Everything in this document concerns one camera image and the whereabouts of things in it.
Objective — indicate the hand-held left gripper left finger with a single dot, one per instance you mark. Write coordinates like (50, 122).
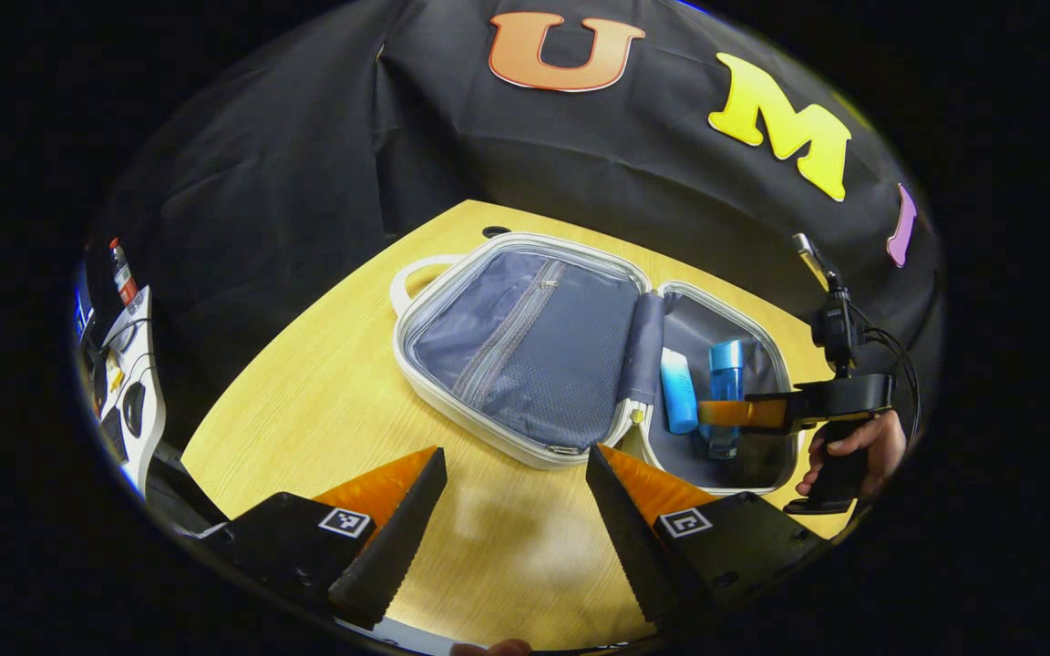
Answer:
(397, 547)

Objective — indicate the black round table grommet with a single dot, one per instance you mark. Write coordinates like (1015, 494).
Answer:
(496, 231)

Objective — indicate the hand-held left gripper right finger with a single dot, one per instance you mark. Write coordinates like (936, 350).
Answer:
(625, 538)

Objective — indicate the black backdrop cloth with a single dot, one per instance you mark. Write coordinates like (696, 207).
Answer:
(306, 182)

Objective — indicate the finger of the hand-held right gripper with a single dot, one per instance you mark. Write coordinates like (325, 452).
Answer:
(789, 412)

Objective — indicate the white suitcase with grey lining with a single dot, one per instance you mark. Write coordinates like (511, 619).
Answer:
(534, 364)

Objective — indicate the teal bottle with blue cap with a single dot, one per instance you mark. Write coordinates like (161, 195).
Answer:
(725, 364)

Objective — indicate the white and blue tube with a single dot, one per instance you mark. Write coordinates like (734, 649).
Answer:
(678, 396)

